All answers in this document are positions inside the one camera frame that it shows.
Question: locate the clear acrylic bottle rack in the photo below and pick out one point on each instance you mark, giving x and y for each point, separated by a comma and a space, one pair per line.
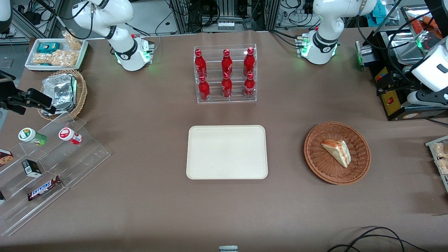
238, 99

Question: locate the cream plastic tray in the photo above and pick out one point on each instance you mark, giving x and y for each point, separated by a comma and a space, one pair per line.
226, 152

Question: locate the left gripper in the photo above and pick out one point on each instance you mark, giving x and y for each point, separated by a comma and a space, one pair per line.
394, 81

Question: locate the teal box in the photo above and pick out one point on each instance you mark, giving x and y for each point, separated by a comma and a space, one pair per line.
379, 15

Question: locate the small clear snack bag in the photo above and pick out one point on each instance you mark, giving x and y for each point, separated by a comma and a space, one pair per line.
72, 40

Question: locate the brown wicker basket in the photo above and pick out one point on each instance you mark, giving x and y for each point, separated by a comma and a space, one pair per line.
322, 168

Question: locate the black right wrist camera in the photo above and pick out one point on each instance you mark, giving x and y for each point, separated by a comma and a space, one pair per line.
38, 98

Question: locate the orange food in warmer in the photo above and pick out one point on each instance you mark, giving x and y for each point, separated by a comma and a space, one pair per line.
421, 24

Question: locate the white power strip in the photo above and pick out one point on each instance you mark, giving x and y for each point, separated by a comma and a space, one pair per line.
226, 25

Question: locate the clear acrylic stepped shelf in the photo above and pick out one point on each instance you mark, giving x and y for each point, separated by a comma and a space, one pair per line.
80, 157

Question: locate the clear bag of snacks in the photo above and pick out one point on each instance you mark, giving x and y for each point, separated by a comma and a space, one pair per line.
442, 166
440, 150

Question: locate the red lid cup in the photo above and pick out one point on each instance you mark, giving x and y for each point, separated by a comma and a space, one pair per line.
68, 135

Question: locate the small black carton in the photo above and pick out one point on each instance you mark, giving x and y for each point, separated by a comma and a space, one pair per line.
31, 168

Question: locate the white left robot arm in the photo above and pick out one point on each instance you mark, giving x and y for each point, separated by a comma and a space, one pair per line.
325, 21

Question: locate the snickers chocolate bar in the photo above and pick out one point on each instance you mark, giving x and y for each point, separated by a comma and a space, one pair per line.
43, 189

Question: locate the white rectangular snack tray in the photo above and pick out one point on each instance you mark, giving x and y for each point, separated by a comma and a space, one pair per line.
31, 66

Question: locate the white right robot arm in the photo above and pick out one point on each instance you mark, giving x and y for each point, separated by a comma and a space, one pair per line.
105, 14

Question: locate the cookie box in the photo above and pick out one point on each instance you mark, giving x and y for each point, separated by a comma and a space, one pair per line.
5, 157

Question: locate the black food warmer cabinet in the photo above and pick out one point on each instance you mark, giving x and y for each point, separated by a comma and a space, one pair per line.
395, 105

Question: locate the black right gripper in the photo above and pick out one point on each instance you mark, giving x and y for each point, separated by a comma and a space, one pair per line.
9, 98

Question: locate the silver metal block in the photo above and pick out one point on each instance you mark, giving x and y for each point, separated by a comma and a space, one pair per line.
364, 54

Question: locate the small grey white device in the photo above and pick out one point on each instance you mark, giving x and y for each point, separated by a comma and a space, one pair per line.
228, 249

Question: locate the red cola bottle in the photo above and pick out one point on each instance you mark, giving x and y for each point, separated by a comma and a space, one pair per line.
249, 63
204, 90
199, 64
226, 87
226, 64
249, 87

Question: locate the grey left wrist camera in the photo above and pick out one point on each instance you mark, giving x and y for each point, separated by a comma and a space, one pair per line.
427, 99

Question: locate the teal snack packet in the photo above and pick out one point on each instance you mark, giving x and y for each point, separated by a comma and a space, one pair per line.
48, 47

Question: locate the white tray with snack bags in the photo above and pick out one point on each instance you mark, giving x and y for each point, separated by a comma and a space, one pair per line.
432, 143

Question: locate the green lid cup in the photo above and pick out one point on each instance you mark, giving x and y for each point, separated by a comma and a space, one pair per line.
29, 135

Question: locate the light wicker basket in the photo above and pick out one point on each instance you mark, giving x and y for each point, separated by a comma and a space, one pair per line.
82, 92

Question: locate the silver foil container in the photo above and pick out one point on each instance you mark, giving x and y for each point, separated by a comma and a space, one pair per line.
61, 92

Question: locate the large clear peanut bag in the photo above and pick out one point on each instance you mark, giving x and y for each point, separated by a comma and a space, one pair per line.
56, 58

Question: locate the triangular sandwich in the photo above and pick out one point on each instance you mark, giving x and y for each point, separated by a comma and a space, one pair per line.
337, 152

